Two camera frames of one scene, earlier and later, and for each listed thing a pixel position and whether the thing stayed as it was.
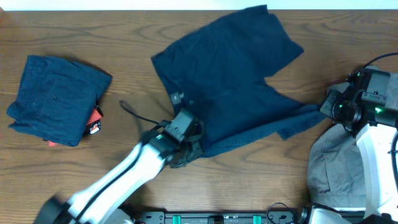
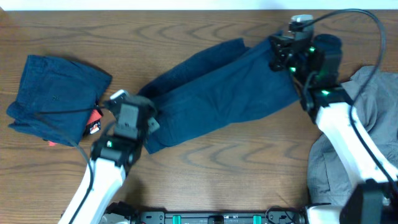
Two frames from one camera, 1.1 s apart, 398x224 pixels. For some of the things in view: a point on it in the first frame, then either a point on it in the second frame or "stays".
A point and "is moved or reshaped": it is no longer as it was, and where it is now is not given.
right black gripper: [334, 95] → [281, 53]
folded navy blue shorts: [57, 98] stays
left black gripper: [196, 153] → [153, 124]
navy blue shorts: [219, 73] is moved or reshaped
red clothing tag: [94, 124] stays
